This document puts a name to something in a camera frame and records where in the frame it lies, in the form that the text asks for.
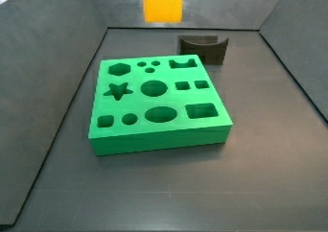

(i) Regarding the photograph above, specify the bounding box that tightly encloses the yellow vertical panel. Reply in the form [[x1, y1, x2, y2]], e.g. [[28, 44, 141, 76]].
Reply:
[[143, 0, 183, 23]]

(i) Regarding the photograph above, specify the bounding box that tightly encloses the dark curved-top block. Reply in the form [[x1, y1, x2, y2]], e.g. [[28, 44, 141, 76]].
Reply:
[[178, 35, 229, 65]]

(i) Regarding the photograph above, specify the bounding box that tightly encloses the green shape sorter block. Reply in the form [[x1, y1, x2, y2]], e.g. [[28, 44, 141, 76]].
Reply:
[[88, 55, 233, 155]]

